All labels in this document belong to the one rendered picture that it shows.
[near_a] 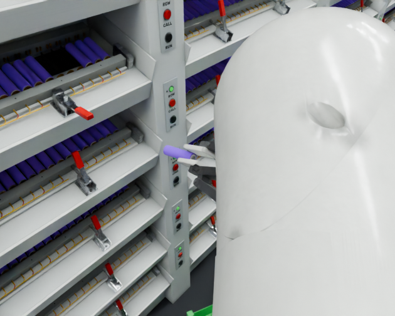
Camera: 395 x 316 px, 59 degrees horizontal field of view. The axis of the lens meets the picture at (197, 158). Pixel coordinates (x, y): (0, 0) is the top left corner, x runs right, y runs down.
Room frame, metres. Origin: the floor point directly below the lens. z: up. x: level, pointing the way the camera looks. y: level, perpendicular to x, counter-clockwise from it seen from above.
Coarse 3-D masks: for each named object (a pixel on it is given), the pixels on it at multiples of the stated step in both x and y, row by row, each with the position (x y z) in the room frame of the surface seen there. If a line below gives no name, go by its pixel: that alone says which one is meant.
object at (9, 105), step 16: (96, 64) 0.61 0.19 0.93; (112, 64) 0.62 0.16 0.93; (64, 80) 0.55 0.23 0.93; (80, 80) 0.57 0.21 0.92; (16, 96) 0.49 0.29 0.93; (32, 96) 0.50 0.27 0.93; (48, 96) 0.52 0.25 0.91; (0, 112) 0.46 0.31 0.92; (16, 112) 0.47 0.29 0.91; (32, 112) 0.48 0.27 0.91
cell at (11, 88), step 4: (0, 72) 0.54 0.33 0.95; (0, 76) 0.53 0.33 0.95; (4, 76) 0.53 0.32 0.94; (0, 80) 0.52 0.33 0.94; (4, 80) 0.52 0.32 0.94; (8, 80) 0.53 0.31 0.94; (0, 84) 0.52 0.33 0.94; (4, 84) 0.52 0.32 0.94; (8, 84) 0.52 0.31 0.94; (12, 84) 0.52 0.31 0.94; (4, 88) 0.51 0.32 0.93; (8, 88) 0.51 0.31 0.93; (12, 88) 0.51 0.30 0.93; (16, 88) 0.51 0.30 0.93; (8, 92) 0.51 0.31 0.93; (12, 92) 0.51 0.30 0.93
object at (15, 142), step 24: (96, 24) 0.74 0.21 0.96; (120, 48) 0.66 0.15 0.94; (144, 72) 0.64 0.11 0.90; (72, 96) 0.54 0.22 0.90; (96, 96) 0.56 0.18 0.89; (120, 96) 0.57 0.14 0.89; (144, 96) 0.63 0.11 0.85; (24, 120) 0.47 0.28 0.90; (48, 120) 0.48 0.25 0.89; (72, 120) 0.49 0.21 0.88; (96, 120) 0.54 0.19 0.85; (0, 144) 0.42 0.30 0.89; (24, 144) 0.43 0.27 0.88; (48, 144) 0.47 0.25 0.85; (0, 168) 0.41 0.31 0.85
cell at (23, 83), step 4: (4, 64) 0.56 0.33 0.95; (8, 64) 0.56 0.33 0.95; (4, 68) 0.55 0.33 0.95; (8, 68) 0.55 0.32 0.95; (12, 68) 0.55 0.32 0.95; (4, 72) 0.55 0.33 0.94; (8, 72) 0.55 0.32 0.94; (12, 72) 0.55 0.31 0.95; (16, 72) 0.55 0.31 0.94; (8, 76) 0.54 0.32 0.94; (12, 76) 0.54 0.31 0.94; (16, 76) 0.54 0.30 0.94; (20, 76) 0.54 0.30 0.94; (12, 80) 0.54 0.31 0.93; (16, 80) 0.53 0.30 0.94; (20, 80) 0.53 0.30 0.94; (24, 80) 0.53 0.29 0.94; (16, 84) 0.53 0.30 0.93; (20, 84) 0.52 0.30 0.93; (24, 84) 0.52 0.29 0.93; (28, 84) 0.53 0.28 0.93; (20, 88) 0.52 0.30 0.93
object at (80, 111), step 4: (64, 100) 0.50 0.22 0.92; (64, 104) 0.50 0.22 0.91; (68, 104) 0.50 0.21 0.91; (72, 104) 0.50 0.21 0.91; (72, 108) 0.48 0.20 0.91; (76, 108) 0.48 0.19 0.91; (80, 108) 0.48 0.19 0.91; (84, 108) 0.48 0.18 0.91; (76, 112) 0.47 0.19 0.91; (80, 112) 0.47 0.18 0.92; (84, 112) 0.47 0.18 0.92; (88, 112) 0.47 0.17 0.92; (84, 116) 0.46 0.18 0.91; (88, 116) 0.46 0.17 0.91; (92, 116) 0.46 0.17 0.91
